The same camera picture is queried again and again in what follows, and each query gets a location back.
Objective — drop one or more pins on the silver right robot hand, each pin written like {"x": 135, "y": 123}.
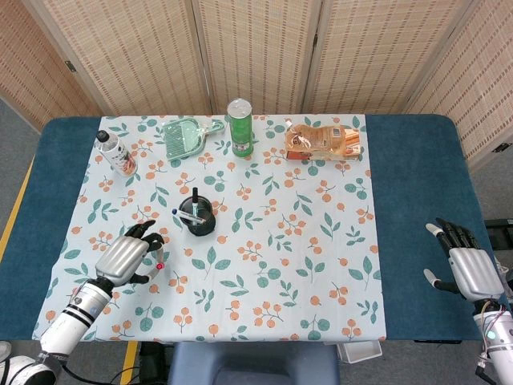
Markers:
{"x": 475, "y": 268}

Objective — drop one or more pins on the blue padded chair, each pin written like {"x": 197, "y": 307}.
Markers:
{"x": 248, "y": 365}

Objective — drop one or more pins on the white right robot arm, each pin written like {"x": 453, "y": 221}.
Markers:
{"x": 499, "y": 341}

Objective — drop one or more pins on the green cylindrical snack can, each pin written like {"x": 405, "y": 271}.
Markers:
{"x": 240, "y": 132}

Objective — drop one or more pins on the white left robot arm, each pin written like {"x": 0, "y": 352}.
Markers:
{"x": 68, "y": 321}

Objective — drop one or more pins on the red-tipped pen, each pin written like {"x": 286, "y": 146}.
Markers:
{"x": 160, "y": 266}

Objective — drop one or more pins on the white bottle with black cap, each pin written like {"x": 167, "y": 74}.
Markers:
{"x": 120, "y": 156}

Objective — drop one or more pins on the light green dustpan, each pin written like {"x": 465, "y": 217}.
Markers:
{"x": 182, "y": 138}

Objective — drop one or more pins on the black mesh pen holder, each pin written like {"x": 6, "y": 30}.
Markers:
{"x": 204, "y": 229}

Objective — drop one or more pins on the black table leg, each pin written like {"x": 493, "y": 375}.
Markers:
{"x": 154, "y": 361}

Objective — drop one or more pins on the white plastic box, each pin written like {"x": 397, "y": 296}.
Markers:
{"x": 360, "y": 353}

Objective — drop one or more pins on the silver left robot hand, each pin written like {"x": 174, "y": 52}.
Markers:
{"x": 120, "y": 258}

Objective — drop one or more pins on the dark equipment frame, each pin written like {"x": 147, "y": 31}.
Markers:
{"x": 501, "y": 224}

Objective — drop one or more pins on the blue cap marker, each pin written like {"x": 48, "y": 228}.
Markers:
{"x": 186, "y": 216}

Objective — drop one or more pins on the woven folding screen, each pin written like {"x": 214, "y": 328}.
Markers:
{"x": 140, "y": 60}

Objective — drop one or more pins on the leaf and fruit tablecloth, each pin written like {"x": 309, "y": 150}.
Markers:
{"x": 260, "y": 200}

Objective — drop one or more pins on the blue table cover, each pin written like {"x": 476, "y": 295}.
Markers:
{"x": 413, "y": 180}

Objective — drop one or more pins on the orange snack package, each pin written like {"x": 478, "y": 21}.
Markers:
{"x": 316, "y": 140}

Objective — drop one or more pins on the black marker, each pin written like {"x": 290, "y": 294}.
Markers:
{"x": 195, "y": 196}

